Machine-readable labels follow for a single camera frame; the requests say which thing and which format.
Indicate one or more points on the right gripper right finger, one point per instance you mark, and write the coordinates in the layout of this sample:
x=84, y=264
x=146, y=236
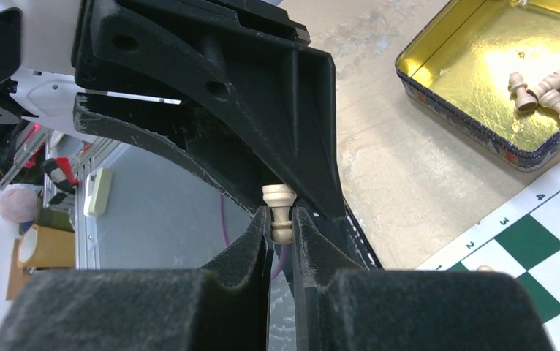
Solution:
x=340, y=305

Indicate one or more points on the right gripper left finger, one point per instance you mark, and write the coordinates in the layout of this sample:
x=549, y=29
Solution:
x=223, y=305

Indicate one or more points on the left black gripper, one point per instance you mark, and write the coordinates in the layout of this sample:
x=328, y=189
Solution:
x=230, y=91

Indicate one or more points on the light pawn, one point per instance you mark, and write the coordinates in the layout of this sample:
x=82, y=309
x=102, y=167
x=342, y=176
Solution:
x=280, y=198

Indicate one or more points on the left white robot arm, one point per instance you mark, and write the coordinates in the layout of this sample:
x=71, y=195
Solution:
x=37, y=77

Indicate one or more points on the light chess piece on board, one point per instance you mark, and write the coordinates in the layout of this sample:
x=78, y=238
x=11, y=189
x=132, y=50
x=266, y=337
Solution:
x=485, y=268

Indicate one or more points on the green white chess board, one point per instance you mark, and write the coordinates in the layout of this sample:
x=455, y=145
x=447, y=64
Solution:
x=522, y=239

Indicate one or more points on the pile of light chess pieces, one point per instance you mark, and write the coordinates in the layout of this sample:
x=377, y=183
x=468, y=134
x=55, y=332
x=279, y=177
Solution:
x=527, y=98

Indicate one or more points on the left gold tin tray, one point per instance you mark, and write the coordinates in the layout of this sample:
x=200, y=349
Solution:
x=472, y=63

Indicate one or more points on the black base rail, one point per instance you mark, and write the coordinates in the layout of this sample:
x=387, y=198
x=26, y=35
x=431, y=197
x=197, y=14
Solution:
x=357, y=242

